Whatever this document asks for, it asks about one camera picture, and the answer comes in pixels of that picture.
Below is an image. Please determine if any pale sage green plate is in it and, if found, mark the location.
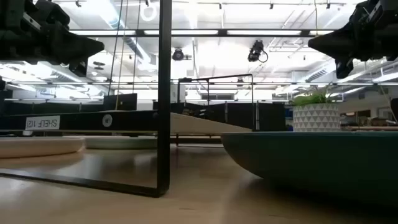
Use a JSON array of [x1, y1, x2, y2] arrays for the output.
[[84, 136, 159, 150]]

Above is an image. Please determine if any black overhead camera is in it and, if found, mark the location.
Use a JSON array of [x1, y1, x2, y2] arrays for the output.
[[247, 39, 269, 63]]

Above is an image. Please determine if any dark teal plate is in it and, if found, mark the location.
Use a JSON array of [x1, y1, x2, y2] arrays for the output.
[[221, 131, 398, 203]]

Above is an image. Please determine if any thick black rig crossbar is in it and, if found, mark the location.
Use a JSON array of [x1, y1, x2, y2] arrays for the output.
[[68, 29, 338, 38]]

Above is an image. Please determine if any black hanging cable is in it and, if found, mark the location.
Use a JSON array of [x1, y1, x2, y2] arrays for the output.
[[132, 0, 141, 94], [108, 0, 124, 96]]

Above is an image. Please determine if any black monitor panel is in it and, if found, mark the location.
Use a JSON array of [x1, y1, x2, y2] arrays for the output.
[[103, 93, 138, 111]]

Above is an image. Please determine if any white shelf label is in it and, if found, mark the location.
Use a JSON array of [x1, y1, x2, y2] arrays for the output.
[[25, 115, 60, 131]]

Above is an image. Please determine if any wooden background table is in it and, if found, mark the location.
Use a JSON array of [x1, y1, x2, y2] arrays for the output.
[[340, 125, 398, 132]]

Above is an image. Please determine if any thin black rig crossbar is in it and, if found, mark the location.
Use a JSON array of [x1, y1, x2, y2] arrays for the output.
[[6, 81, 398, 86]]

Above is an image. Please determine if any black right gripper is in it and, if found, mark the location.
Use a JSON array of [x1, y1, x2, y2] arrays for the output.
[[307, 0, 398, 79]]

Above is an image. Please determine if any green plant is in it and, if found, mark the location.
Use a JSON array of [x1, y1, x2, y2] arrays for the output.
[[290, 83, 336, 106]]

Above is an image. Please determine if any white triangle pattern planter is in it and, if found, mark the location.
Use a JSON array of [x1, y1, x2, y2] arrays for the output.
[[292, 103, 341, 133]]

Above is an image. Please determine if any white ring light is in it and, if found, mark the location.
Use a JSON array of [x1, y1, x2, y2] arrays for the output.
[[139, 2, 158, 22]]

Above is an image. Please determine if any black table edge rail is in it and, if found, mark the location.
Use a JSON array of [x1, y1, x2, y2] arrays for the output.
[[175, 136, 223, 146]]

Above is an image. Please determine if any black metal wooden shelf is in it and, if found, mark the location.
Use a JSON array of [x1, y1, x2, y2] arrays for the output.
[[0, 0, 254, 198]]

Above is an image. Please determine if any round black ceiling fixture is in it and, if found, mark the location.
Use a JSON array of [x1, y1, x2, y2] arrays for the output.
[[172, 48, 192, 62]]

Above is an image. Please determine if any cream plate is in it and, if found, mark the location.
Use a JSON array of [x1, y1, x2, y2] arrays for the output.
[[0, 136, 85, 159]]

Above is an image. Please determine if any black partition panel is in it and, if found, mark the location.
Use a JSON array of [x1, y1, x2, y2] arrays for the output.
[[207, 102, 287, 131]]

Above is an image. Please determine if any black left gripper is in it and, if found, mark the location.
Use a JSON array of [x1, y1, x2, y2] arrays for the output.
[[0, 0, 105, 78]]

